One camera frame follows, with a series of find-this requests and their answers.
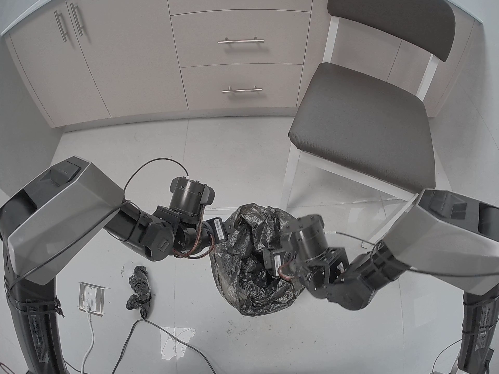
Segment black plastic bag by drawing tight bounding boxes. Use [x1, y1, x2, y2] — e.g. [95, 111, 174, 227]
[209, 204, 312, 318]

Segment crumpled black plastic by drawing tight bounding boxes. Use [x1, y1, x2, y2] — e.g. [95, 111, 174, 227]
[128, 265, 151, 299]
[125, 292, 153, 320]

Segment white chair dark grey cushions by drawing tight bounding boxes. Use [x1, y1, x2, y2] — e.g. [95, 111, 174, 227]
[281, 0, 457, 244]

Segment beige cabinet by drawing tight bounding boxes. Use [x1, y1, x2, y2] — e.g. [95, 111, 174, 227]
[0, 0, 488, 131]

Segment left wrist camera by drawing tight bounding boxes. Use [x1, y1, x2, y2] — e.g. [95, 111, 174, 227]
[203, 217, 230, 244]

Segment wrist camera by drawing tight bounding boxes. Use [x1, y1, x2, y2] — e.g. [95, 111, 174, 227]
[262, 248, 287, 279]
[203, 217, 230, 244]

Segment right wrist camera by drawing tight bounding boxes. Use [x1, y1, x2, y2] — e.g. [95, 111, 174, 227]
[262, 248, 287, 279]

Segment white cable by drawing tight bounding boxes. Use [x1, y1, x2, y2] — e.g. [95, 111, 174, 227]
[80, 300, 96, 374]

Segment grey cable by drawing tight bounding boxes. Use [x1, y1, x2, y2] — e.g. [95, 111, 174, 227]
[431, 339, 464, 374]

